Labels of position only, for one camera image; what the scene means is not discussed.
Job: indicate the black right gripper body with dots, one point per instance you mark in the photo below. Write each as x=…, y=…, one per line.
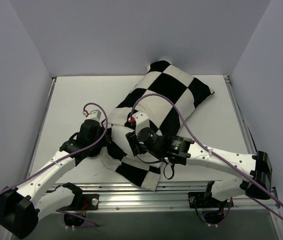
x=130, y=141

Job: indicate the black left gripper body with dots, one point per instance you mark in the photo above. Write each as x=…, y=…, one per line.
x=105, y=135

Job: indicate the white pillow insert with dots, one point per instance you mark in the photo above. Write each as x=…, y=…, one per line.
x=118, y=134

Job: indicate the black and white checkered pillowcase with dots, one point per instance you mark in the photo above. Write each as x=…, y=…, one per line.
x=167, y=95

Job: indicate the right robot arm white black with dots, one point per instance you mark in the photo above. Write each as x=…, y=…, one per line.
x=252, y=173

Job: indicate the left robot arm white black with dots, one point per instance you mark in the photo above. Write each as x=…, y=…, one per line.
x=23, y=206

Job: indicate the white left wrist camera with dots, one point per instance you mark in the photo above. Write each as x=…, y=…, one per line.
x=94, y=115

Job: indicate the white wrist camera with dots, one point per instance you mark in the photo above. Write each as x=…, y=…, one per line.
x=94, y=115
x=140, y=120

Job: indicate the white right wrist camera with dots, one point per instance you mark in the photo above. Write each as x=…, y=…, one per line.
x=140, y=120

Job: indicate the aluminium front rail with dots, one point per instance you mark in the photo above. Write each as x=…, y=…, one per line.
x=113, y=197

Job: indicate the aluminium rail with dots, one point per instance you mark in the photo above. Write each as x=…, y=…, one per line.
x=41, y=126
x=113, y=197
x=245, y=131

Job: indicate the aluminium left side rail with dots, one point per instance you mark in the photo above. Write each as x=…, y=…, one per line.
x=41, y=126

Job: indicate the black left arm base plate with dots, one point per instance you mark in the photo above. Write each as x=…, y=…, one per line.
x=88, y=202

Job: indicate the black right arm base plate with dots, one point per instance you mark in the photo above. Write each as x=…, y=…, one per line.
x=201, y=200

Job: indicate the aluminium right side rail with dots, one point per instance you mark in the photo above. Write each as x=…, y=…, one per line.
x=245, y=131

